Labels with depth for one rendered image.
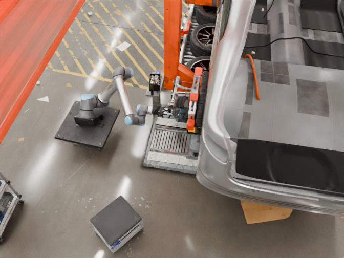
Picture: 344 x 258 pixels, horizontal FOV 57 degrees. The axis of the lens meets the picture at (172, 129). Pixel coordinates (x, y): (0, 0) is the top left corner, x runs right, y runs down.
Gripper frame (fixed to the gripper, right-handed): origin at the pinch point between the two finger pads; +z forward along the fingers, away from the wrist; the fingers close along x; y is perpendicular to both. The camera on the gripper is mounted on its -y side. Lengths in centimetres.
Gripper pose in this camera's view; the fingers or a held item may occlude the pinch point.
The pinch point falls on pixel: (171, 111)
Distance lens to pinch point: 331.9
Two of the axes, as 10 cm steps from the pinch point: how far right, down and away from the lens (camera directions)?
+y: -0.2, 6.0, 8.0
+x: -1.6, 7.9, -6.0
